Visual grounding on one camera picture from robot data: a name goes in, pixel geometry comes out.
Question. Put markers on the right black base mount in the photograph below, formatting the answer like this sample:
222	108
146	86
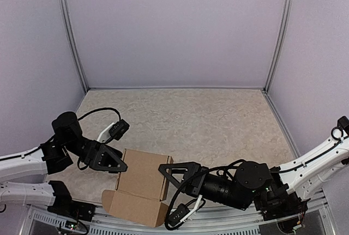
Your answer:
284	210

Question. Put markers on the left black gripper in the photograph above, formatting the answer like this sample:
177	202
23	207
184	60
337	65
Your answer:
94	154

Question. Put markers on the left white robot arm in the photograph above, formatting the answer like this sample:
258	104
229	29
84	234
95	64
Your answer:
53	156

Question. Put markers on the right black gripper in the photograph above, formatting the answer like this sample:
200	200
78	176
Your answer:
192	168

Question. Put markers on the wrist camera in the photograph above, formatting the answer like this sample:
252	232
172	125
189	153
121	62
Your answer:
184	211
114	131

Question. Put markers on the aluminium corner post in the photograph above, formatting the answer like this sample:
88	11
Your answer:
73	45
286	11

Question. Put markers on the back aluminium floor rail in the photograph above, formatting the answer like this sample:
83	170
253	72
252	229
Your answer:
172	87

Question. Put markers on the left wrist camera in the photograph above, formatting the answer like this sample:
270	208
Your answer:
114	131

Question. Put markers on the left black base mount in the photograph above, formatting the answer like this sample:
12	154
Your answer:
71	210

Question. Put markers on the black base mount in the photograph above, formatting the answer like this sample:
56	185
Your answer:
284	210
71	210

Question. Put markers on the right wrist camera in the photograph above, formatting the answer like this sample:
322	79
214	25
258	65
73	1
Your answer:
184	211

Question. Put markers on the right aluminium corner post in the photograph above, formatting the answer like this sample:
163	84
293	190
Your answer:
286	11

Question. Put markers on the front aluminium frame rail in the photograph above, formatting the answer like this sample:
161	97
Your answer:
198	219

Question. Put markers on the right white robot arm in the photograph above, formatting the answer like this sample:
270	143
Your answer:
277	191

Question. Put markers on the left aluminium corner post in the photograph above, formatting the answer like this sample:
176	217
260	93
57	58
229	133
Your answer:
73	45

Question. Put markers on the brown cardboard box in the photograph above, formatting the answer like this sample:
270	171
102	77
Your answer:
140	191

